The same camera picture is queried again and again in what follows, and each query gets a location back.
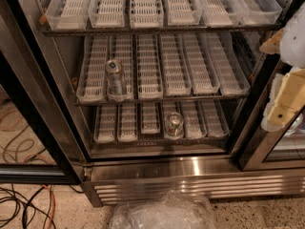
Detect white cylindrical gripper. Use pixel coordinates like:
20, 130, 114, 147
259, 2, 305, 132

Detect silver redbull can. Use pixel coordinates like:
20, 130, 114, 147
105, 59, 127, 95

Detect fridge glass door right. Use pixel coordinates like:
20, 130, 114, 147
235, 56, 305, 171

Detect fridge glass door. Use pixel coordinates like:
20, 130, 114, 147
0, 0, 83, 184
235, 56, 305, 171

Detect green silver soda can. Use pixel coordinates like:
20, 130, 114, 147
165, 112, 184, 136

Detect steel fridge base grille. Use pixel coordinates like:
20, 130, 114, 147
81, 156, 305, 207

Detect fridge glass door left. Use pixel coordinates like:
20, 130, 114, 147
0, 0, 83, 184

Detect clear plastic bag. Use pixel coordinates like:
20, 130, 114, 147
109, 191, 216, 229

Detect bottom wire shelf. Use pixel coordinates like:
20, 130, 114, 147
91, 135, 228, 148

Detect wire shelf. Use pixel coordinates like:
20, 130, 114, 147
74, 94, 249, 107
42, 23, 281, 37
91, 135, 228, 148

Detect middle wire shelf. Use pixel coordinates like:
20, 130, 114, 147
74, 94, 249, 107

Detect top wire shelf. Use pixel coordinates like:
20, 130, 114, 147
42, 23, 281, 37

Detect orange cable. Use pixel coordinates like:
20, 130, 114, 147
41, 184, 57, 229

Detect black cables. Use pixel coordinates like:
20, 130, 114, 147
0, 184, 84, 229

